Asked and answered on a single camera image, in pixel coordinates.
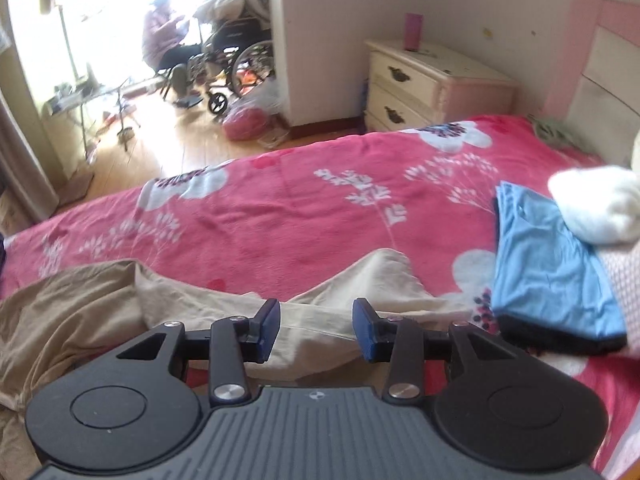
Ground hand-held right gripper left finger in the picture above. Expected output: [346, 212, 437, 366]
[117, 298, 281, 407]

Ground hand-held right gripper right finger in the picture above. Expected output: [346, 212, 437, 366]
[352, 298, 521, 403]

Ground beige pants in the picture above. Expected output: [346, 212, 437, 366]
[0, 249, 468, 480]

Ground pink floral blanket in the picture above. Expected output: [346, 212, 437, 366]
[0, 115, 640, 480]

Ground folded blue cloth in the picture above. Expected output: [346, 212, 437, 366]
[492, 181, 628, 339]

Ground pink plastic bag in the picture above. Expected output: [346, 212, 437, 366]
[221, 105, 271, 142]

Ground white plastic bag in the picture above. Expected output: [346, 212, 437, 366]
[240, 79, 287, 126]

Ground cream nightstand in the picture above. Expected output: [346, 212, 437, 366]
[363, 39, 518, 133]

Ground white plush cloth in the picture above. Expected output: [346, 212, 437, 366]
[548, 167, 640, 246]

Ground pink knit cloth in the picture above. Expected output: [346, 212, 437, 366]
[600, 247, 640, 346]

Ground black wheelchair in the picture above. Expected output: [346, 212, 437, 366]
[187, 12, 276, 113]

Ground green cloth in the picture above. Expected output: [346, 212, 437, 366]
[529, 116, 586, 150]

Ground folding table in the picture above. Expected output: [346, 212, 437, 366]
[42, 80, 141, 161]

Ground beige curtain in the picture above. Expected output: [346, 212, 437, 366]
[0, 92, 61, 223]

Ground pink cup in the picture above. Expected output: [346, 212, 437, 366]
[404, 12, 423, 52]

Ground pink headboard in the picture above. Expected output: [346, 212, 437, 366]
[545, 0, 640, 161]

